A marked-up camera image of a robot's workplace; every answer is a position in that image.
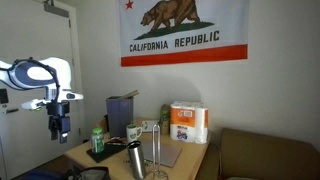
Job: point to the stainless steel tumbler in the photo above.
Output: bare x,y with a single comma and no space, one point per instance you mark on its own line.
136,157

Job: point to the brown sofa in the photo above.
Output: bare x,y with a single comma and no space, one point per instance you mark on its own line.
263,157

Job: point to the black tablet case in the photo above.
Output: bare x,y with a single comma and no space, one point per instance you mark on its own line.
109,150

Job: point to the green bottle lid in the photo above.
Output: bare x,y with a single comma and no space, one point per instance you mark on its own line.
97,131

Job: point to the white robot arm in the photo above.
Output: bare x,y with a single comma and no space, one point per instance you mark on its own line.
54,75

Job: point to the metal paper towel holder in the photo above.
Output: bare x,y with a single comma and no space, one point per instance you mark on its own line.
156,173

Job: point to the California Republic flag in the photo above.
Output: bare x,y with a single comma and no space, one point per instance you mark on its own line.
155,32

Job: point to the white door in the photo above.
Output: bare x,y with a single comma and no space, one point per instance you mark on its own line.
28,30

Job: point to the small green package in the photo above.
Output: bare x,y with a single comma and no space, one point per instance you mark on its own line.
164,121

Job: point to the clear bottle with green label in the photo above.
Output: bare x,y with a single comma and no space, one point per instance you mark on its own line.
97,143

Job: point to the white mug green logo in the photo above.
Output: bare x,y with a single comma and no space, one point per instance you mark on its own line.
133,132

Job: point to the paper towel pack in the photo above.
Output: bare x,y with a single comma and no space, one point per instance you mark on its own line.
189,122

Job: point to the red pen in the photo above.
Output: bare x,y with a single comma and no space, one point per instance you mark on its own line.
116,143

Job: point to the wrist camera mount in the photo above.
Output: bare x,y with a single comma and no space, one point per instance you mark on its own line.
33,104

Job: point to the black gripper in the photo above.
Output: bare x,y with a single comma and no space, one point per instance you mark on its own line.
59,120

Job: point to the black door handle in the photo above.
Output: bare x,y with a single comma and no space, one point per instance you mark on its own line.
10,110

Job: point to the dark bag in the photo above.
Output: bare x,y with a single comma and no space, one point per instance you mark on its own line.
92,173

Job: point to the grey rectangular box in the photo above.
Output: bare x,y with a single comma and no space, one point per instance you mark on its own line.
120,114

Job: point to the grey laptop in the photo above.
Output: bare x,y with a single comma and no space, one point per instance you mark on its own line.
169,153

